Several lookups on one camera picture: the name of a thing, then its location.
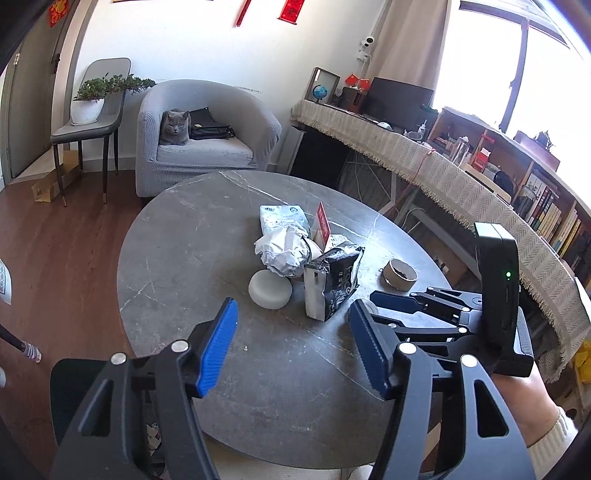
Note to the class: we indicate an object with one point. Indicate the black leather bag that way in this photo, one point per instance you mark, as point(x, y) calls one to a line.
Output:
point(207, 124)

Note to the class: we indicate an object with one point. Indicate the black white bag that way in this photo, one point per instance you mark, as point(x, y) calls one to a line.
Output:
point(337, 277)

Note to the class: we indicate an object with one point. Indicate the white security camera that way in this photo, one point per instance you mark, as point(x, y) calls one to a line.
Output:
point(367, 44)

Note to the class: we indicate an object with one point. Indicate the red door decoration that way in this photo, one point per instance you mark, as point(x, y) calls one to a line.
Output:
point(57, 11)

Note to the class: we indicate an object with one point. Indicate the white paper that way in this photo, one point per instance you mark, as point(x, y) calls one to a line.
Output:
point(281, 254)

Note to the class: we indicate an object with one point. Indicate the black cabinet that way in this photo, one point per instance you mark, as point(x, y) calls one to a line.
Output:
point(318, 157)

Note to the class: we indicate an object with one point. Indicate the black monitor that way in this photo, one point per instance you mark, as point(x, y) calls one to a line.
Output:
point(397, 101)

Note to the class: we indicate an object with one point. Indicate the blue white plastic packet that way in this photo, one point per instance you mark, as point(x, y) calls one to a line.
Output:
point(281, 217)

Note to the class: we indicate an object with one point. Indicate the beige fringed tablecloth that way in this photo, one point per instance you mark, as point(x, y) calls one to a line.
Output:
point(461, 184)

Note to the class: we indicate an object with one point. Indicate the beige curtain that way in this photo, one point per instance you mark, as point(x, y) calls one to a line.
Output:
point(406, 41)

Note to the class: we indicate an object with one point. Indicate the wooden picture frame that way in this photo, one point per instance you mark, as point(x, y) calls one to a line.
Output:
point(330, 78)

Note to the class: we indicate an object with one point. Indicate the red white card package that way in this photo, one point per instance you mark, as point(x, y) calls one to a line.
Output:
point(323, 221)

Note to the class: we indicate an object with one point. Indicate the cardboard box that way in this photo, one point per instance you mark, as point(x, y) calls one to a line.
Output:
point(48, 184)

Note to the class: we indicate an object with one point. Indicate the white round disc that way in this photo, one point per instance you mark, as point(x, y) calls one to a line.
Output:
point(270, 288)

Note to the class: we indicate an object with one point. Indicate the potted plant in white pot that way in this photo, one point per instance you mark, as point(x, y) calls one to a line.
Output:
point(87, 108)

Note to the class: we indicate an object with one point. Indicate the person's right forearm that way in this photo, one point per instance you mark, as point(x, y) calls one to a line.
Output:
point(521, 406)

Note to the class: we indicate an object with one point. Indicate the grey cat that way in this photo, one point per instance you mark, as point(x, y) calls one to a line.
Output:
point(174, 129)

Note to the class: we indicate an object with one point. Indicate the grey door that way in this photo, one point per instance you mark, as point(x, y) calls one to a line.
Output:
point(32, 92)

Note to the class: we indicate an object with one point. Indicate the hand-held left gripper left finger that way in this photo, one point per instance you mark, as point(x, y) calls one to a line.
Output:
point(219, 350)

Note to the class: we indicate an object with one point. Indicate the small red flags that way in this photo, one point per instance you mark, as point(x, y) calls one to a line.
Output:
point(358, 81)

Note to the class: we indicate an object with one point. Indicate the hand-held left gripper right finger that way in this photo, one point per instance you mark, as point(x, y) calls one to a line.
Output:
point(369, 350)

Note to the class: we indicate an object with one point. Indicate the grey armchair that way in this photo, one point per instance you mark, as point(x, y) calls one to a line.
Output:
point(207, 157)

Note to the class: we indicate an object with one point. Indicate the red wall hanging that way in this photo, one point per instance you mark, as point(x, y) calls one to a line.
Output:
point(291, 10)
point(243, 11)

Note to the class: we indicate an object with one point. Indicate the wooden bookshelf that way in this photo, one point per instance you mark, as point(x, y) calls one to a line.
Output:
point(508, 138)

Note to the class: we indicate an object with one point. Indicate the grey dining chair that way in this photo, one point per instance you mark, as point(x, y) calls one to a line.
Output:
point(99, 124)

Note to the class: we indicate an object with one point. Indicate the brown wooden box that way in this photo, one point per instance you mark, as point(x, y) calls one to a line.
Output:
point(352, 99)

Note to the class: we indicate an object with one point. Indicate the window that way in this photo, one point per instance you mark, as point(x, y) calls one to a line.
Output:
point(545, 69)

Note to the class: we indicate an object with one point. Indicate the small blue globe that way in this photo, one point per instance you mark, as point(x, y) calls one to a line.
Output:
point(319, 92)

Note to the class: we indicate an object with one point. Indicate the round beige bowl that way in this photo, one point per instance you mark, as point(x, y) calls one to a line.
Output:
point(399, 274)

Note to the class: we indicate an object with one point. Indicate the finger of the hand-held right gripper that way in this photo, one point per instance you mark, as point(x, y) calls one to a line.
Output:
point(429, 333)
point(392, 301)

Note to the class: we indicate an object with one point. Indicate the row of books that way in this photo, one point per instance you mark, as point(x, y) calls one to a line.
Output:
point(549, 212)

